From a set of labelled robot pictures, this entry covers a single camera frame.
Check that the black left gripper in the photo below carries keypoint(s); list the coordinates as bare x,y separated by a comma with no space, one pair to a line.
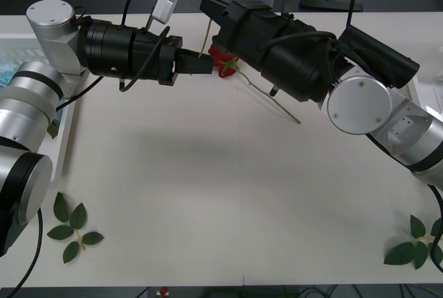
152,59

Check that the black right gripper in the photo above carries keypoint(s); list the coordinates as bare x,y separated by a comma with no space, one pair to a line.
249,35

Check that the flower with yellow-green stem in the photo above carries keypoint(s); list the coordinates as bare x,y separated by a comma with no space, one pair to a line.
207,33

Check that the silver and black right arm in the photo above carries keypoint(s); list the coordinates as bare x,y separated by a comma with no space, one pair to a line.
360,104

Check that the silver and black left arm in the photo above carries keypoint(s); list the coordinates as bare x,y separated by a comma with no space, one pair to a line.
52,28

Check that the red rose with green stem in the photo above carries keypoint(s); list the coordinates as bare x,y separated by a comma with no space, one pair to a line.
225,66

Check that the shallow white box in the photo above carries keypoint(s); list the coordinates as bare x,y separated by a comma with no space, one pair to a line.
69,121

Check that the small green leaf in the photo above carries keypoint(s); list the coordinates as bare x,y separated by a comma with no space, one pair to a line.
52,131

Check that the loose green leaf twig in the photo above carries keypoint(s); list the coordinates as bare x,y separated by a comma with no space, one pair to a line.
77,222
403,254

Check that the pale grey left wrist camera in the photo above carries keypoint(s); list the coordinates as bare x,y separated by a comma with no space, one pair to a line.
165,7

